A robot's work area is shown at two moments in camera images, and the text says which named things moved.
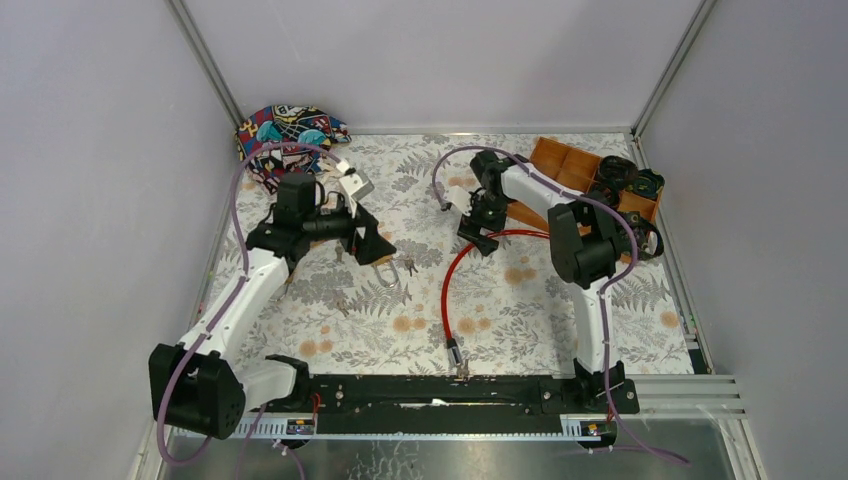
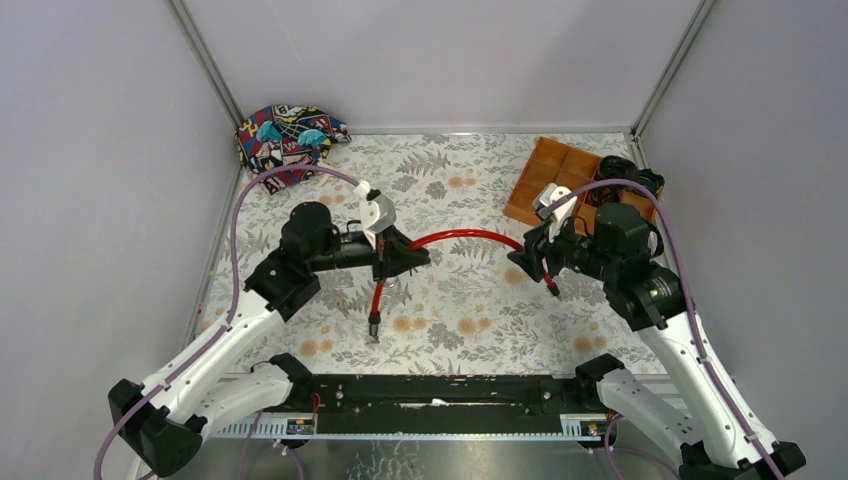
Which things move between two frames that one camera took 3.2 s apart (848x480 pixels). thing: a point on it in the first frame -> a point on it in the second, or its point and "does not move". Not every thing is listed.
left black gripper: [361, 229] -> [383, 254]
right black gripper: [470, 226] -> [537, 245]
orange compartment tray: [575, 172] does not move
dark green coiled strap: [648, 183] does not move
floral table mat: [465, 290] does not move
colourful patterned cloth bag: [288, 123] does not move
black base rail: [457, 405] does not move
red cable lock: [453, 354] -> [374, 316]
